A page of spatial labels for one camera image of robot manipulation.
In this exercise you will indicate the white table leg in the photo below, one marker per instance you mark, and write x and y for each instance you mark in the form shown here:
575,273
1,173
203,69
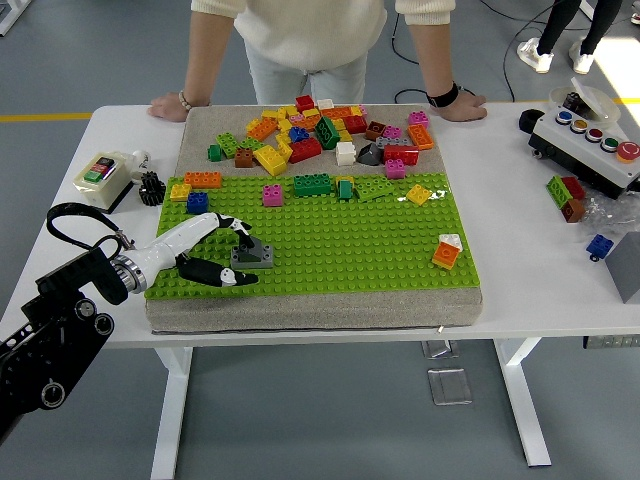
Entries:
520,400
172,400

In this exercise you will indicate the small teal green brick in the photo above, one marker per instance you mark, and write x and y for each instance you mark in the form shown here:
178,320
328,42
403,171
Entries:
344,189

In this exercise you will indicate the person's left hand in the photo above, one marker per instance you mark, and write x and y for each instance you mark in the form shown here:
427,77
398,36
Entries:
465,107

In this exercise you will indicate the yellow 2x2 brick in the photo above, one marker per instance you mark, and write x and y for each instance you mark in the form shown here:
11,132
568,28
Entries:
180,192
418,194

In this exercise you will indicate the cream switch box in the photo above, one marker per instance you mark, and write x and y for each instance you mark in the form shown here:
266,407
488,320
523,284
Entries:
102,182

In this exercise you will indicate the person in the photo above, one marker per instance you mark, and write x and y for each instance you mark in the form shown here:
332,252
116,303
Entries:
310,30
555,20

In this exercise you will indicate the white 2x2 brick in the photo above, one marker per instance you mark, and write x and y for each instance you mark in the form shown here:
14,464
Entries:
345,154

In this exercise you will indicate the blue 2x2 brick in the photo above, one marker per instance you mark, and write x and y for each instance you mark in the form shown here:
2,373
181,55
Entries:
298,134
197,202

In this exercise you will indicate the dark green 2x4 brick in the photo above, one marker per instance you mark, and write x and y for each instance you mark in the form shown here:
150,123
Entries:
312,186
327,132

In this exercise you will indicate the dark grey 2x2 brick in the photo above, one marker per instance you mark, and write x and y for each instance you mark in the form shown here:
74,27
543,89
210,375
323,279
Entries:
255,250

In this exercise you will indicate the person's left forearm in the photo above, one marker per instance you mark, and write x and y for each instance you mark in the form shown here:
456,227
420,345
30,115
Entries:
430,55

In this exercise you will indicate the black tape roll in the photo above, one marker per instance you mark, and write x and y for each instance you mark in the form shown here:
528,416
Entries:
525,120

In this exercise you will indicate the pink brick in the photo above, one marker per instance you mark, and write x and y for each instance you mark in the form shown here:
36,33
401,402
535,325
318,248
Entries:
297,118

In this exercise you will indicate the green baseplate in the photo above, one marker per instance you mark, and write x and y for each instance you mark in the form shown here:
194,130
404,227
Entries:
350,250

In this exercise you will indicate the clear round container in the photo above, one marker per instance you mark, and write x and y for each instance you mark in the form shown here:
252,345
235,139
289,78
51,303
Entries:
597,100

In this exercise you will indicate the light green 2x4 brick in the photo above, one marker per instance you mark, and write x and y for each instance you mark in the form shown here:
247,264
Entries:
373,188

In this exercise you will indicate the brown 2x2 brick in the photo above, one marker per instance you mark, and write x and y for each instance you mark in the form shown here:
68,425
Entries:
375,131
244,158

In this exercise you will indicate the light grey 2x4 brick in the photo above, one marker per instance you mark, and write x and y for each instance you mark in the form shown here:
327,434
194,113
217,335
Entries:
265,260

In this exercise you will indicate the small clear floor plate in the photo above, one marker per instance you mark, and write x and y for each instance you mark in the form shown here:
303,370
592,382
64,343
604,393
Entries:
437,348

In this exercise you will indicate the person's right hand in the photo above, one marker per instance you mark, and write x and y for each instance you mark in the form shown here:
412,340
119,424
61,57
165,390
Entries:
167,107

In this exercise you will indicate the person's right forearm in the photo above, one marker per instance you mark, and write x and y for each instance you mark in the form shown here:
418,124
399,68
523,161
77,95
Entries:
205,60

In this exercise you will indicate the grey box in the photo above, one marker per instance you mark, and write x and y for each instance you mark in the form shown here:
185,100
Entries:
627,270

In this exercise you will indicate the magenta 2x2 brick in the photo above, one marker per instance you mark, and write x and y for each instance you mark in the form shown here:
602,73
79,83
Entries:
394,167
418,119
272,195
392,132

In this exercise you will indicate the clear plastic bag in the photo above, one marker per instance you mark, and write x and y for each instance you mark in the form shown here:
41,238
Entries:
607,212

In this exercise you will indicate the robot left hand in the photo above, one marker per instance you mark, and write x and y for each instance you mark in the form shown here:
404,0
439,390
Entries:
180,237

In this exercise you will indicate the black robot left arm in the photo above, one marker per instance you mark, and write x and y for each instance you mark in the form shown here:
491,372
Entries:
55,330

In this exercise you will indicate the large yellow brick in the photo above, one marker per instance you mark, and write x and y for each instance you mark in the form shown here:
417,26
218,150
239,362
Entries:
270,160

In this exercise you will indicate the orange 2x4 brick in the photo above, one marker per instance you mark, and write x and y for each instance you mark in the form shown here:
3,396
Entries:
337,112
262,129
202,179
420,137

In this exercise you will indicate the black gear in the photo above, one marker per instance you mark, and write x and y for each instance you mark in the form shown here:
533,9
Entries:
151,189

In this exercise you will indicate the table control panel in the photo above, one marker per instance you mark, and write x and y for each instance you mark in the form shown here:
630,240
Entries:
610,342

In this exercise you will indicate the green brick with circles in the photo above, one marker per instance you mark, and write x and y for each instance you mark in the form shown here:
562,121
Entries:
556,190

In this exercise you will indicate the black wristwatch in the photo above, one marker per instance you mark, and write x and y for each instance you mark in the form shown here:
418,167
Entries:
442,95

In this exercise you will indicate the white furniture frame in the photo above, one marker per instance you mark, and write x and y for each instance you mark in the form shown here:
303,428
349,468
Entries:
7,20

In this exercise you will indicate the white button control box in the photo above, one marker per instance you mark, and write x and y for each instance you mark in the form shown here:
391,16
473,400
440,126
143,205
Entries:
575,150

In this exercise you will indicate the orange 2x2 brick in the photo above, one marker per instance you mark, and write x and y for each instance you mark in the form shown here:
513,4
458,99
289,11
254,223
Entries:
445,255

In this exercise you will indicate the dark grey slope brick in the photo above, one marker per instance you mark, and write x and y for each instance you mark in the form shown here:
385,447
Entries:
370,156

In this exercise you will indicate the red 2x2 brick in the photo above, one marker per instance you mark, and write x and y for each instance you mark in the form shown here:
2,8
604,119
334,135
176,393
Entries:
305,103

